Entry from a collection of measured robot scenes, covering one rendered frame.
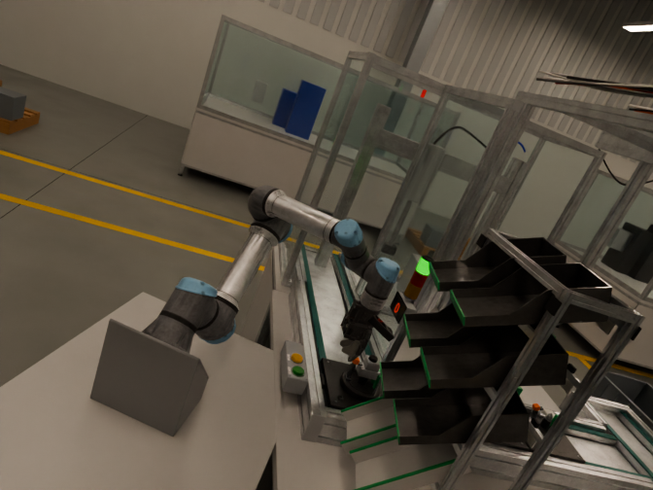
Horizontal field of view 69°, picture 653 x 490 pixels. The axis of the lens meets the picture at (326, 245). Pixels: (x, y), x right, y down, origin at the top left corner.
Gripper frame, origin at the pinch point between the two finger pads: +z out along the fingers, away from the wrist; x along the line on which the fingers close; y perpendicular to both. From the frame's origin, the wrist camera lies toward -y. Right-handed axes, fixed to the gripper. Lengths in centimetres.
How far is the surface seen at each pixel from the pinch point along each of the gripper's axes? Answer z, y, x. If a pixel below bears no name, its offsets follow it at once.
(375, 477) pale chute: 4.4, -0.4, 42.4
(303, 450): 21.2, 10.7, 20.9
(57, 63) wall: 76, 377, -782
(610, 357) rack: -49, -27, 53
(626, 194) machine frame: -78, -113, -61
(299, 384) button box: 13.0, 13.6, 2.0
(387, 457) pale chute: 2.0, -3.7, 37.6
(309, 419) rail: 14.1, 11.1, 15.8
